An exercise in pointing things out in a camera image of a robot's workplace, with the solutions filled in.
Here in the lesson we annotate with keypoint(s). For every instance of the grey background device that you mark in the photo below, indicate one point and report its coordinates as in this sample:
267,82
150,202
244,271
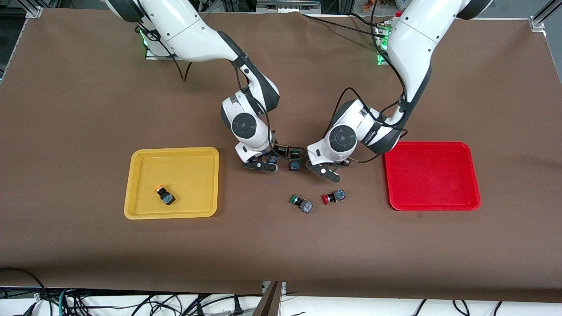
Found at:
285,6

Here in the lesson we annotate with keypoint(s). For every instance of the yellow plastic tray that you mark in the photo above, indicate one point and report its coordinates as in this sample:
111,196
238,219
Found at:
145,175

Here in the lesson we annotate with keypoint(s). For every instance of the brown table cover sheet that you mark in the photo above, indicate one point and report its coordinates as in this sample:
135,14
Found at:
281,245

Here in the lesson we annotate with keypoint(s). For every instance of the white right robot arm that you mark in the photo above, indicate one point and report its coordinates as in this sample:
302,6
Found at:
184,26

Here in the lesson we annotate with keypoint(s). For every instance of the yellow push button switch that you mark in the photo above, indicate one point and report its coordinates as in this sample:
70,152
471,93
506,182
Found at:
273,159
167,198

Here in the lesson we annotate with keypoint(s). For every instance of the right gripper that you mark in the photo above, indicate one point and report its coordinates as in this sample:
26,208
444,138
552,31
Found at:
281,151

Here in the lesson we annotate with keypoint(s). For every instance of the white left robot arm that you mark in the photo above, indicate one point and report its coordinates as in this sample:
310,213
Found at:
417,44

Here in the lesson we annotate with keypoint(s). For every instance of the aluminium frame profile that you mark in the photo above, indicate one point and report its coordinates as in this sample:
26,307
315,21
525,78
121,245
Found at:
538,19
34,11

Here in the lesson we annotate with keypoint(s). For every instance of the red plastic tray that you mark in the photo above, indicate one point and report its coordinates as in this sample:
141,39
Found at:
430,175

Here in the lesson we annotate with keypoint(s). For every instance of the red push button switch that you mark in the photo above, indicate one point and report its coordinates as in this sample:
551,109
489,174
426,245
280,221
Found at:
338,195

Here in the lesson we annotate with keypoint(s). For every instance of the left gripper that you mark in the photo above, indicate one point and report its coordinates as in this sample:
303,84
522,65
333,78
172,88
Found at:
345,162

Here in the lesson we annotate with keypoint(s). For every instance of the colourful small background items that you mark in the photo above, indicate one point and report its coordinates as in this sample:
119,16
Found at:
371,4

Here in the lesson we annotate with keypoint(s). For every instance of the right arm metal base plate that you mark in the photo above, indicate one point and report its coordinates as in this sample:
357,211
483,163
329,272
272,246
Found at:
153,56

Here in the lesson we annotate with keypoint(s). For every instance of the green push button switch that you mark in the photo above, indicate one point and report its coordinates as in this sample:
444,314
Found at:
294,166
306,206

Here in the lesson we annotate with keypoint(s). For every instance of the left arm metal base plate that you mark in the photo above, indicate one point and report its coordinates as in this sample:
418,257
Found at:
381,59

